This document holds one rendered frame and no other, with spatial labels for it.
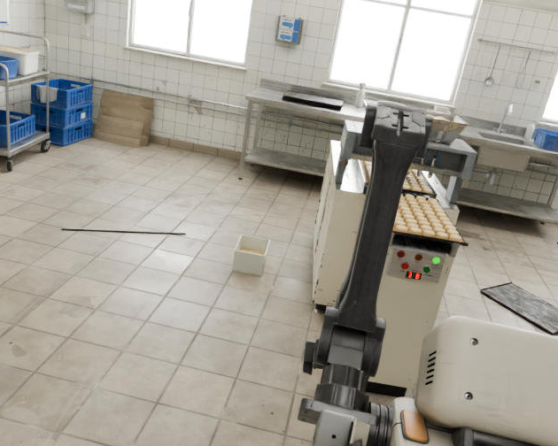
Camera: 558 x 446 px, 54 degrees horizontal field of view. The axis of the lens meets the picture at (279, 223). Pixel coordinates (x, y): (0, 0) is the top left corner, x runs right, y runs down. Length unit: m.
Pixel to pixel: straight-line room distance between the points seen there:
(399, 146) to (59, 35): 6.43
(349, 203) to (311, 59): 3.23
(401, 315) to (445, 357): 1.89
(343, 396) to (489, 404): 0.21
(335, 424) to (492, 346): 0.24
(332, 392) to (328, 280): 2.50
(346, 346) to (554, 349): 0.30
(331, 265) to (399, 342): 0.76
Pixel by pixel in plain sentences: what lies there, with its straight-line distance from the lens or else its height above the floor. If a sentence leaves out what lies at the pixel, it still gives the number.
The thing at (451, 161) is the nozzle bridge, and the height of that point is 1.09.
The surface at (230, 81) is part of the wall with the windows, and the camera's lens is 6.35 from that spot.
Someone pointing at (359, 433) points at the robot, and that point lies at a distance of 0.84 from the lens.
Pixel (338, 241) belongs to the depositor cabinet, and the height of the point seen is 0.53.
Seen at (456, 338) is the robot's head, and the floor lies 1.37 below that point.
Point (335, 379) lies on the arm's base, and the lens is 0.88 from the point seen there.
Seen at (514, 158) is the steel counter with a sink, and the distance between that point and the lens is 5.81.
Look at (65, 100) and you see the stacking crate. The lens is 6.18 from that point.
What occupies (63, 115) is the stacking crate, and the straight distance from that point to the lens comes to 6.22.
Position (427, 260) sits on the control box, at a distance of 2.53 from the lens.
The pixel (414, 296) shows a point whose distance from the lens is 2.64.
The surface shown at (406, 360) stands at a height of 0.25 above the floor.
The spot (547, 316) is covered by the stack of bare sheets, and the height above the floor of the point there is 0.02.
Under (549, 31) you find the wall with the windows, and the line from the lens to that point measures 6.35.
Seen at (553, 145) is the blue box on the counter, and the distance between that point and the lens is 5.94.
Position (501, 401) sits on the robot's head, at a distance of 0.80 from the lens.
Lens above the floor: 1.75
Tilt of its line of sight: 22 degrees down
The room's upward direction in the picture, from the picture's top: 10 degrees clockwise
